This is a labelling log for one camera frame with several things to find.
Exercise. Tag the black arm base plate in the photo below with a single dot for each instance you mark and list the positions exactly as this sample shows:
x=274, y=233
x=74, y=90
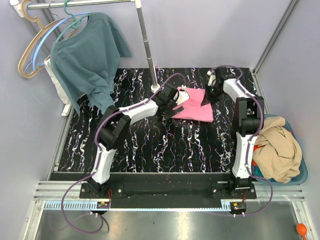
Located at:
x=153, y=192

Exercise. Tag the pink t-shirt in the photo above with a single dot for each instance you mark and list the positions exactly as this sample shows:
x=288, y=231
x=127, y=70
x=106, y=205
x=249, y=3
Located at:
x=193, y=108

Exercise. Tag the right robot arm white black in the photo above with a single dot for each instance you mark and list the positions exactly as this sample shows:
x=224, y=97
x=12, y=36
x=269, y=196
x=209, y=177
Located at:
x=248, y=120

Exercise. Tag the green hanger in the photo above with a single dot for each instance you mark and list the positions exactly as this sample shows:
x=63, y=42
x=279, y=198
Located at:
x=74, y=22

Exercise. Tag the teal t-shirt on hanger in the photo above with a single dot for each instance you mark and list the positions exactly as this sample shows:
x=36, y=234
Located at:
x=87, y=63

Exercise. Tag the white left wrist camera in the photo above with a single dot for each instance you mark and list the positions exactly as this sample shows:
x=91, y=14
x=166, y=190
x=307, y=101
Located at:
x=182, y=95

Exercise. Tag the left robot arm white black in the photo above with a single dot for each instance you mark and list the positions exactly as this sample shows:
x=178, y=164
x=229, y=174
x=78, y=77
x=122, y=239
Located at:
x=115, y=124

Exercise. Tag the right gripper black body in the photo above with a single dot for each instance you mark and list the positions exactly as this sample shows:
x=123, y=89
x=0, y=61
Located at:
x=212, y=94

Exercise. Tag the white slotted cable duct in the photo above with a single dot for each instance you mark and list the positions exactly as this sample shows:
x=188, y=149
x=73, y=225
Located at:
x=77, y=205

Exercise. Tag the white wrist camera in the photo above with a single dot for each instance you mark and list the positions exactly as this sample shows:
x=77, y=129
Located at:
x=182, y=95
x=211, y=78

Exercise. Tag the beige garment in basket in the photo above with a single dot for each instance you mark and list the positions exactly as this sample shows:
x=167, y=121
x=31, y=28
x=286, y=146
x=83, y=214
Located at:
x=277, y=152

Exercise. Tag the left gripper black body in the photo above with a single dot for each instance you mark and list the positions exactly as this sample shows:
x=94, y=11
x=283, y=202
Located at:
x=171, y=104

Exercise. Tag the orange ball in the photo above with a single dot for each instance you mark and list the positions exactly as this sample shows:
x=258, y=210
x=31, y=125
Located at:
x=302, y=230

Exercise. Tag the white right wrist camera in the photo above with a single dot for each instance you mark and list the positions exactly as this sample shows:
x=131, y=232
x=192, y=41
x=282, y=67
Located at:
x=211, y=78

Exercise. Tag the blue laundry basket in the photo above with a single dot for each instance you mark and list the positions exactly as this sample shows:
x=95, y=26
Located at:
x=300, y=175

